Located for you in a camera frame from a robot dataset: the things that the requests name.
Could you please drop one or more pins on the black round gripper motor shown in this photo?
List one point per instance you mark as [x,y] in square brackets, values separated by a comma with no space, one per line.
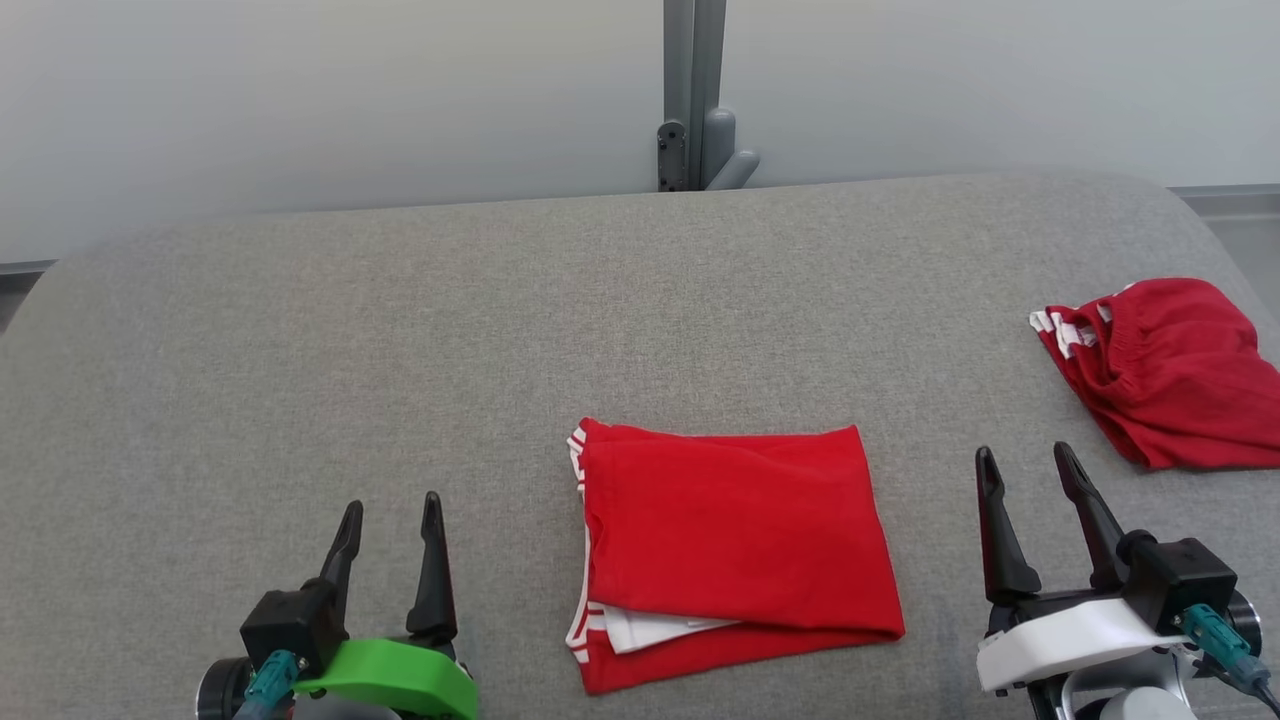
[218,690]
[1248,620]

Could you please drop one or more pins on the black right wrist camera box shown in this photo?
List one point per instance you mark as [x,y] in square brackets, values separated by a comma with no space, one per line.
[1185,580]

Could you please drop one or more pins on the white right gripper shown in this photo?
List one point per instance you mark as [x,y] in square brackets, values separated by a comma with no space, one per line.
[1070,640]

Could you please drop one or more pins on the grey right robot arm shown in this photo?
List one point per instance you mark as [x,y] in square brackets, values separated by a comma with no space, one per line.
[1140,700]

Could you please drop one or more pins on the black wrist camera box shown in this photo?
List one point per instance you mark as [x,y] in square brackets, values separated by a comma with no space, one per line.
[290,625]
[1185,580]

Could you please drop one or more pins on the red shorts white trim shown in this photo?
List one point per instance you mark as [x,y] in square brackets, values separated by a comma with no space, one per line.
[1170,380]

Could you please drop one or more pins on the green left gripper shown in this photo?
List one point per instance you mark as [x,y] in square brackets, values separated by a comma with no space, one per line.
[410,680]

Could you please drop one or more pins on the black round left gripper motor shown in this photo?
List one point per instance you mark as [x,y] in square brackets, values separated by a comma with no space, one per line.
[218,690]

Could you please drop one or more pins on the grey fabric sofa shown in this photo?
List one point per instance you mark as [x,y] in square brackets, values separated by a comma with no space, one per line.
[400,350]

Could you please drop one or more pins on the grey metal post with bracket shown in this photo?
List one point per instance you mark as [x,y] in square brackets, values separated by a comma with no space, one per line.
[690,90]

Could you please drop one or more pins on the black round right gripper motor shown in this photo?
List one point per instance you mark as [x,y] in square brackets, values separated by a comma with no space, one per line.
[1248,620]

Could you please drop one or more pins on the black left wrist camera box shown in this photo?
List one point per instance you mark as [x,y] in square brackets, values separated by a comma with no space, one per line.
[290,625]

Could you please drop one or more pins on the red basketball jersey white trim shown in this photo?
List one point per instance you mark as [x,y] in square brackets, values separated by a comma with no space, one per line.
[740,540]

